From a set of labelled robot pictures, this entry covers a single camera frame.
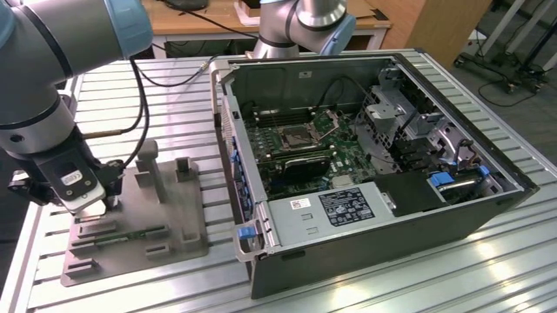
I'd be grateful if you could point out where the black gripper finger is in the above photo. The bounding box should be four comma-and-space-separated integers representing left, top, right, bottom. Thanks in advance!
94, 159, 127, 209
7, 169, 61, 207

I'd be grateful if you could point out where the black RAM slot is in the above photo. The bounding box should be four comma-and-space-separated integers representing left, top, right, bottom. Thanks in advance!
256, 116, 317, 123
254, 109, 314, 115
254, 112, 316, 119

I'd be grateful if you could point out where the CPU socket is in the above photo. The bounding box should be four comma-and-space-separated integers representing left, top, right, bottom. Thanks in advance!
278, 125, 324, 153

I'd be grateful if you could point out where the grey plastic parts rack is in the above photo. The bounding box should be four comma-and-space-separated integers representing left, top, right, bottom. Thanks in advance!
59, 140, 213, 288

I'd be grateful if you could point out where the green RAM stick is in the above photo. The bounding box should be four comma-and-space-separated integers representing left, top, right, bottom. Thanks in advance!
94, 230, 151, 245

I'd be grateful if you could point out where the grey power supply unit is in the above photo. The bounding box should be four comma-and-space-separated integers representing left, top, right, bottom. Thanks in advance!
268, 181, 396, 247

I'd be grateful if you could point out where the black graphics card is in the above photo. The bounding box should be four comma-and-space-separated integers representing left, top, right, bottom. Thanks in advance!
260, 148, 332, 183

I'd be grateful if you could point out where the wooden desk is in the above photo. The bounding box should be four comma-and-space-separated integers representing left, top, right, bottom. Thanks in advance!
143, 0, 393, 59

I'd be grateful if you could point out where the green motherboard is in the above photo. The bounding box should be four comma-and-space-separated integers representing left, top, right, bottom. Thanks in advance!
244, 107, 380, 201

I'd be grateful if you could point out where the black round base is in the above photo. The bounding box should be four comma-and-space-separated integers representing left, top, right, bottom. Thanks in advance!
163, 0, 209, 10

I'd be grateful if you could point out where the stacked cardboard box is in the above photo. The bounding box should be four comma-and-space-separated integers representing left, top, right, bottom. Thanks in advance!
234, 0, 264, 27

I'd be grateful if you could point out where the black open PC case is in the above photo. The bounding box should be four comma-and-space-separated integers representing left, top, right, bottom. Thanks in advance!
210, 48, 541, 300

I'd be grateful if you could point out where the silver drive cage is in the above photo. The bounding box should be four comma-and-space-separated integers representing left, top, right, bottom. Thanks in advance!
359, 63, 441, 164

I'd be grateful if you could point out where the blue disk carrier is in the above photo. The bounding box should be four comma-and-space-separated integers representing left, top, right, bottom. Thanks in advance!
429, 172, 455, 189

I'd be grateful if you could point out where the wooden cabinet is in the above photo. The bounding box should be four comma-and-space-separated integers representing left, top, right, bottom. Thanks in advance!
383, 0, 496, 71

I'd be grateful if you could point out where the black wheeled cart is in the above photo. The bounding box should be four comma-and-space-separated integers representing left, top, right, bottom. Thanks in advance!
455, 0, 557, 95

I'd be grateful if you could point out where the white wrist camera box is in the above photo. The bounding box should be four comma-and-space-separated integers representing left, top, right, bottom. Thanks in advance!
35, 156, 109, 218

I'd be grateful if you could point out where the thick black gripper cable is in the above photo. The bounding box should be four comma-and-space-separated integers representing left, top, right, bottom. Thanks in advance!
119, 57, 153, 170

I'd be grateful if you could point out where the metal socket cover frame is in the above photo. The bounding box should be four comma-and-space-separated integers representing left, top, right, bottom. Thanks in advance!
309, 110, 344, 138

